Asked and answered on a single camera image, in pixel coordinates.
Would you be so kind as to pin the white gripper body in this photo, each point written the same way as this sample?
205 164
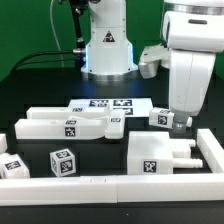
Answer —
193 40

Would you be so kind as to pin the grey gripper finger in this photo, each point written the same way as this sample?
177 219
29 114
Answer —
180 122

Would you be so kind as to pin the white chair seat block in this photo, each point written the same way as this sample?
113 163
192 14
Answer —
154 153

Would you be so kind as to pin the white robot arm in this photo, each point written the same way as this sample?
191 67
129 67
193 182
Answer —
109 54

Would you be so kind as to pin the white tagged sheet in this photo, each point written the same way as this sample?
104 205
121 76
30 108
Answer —
133 107

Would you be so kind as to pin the white tagged cube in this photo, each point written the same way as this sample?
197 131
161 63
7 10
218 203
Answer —
62 162

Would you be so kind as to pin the white tagged block lower left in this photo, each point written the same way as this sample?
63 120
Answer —
12 167

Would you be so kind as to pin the white block left edge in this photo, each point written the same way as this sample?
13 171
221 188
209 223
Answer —
3 143

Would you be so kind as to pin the white right rail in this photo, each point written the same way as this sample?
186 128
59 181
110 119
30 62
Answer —
211 150

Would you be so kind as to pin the white rail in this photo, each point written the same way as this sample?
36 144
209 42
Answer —
112 189
211 150

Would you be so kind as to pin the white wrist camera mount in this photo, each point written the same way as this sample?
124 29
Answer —
151 58

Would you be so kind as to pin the white front rail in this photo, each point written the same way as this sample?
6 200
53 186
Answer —
112 189

